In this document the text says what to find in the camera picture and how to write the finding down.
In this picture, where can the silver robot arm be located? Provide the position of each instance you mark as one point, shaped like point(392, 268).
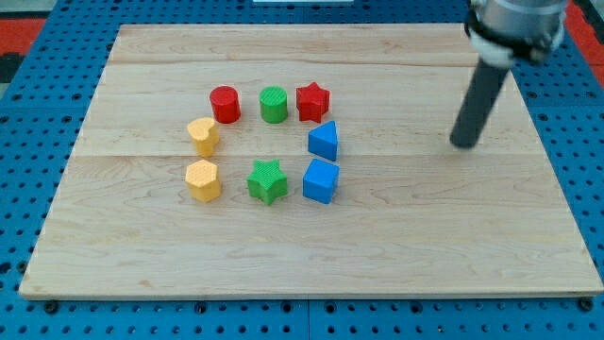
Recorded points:
point(503, 31)

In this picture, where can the green star block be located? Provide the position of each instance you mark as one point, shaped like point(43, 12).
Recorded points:
point(267, 181)

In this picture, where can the red star block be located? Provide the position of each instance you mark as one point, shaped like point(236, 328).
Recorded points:
point(312, 102)

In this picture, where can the blue cube block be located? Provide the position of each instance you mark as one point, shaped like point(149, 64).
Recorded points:
point(320, 181)

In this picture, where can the blue triangle block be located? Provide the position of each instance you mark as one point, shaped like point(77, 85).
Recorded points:
point(323, 141)

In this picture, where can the green cylinder block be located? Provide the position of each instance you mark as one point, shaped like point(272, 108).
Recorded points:
point(273, 104)

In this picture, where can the light wooden board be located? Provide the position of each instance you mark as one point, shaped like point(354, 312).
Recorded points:
point(412, 216)

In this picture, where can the red cylinder block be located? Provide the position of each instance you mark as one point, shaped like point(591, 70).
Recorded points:
point(225, 104)

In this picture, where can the yellow hexagon block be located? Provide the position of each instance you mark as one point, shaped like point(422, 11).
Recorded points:
point(203, 180)

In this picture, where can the yellow heart block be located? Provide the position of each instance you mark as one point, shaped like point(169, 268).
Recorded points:
point(204, 135)

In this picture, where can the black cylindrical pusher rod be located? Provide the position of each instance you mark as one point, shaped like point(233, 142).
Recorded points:
point(483, 91)

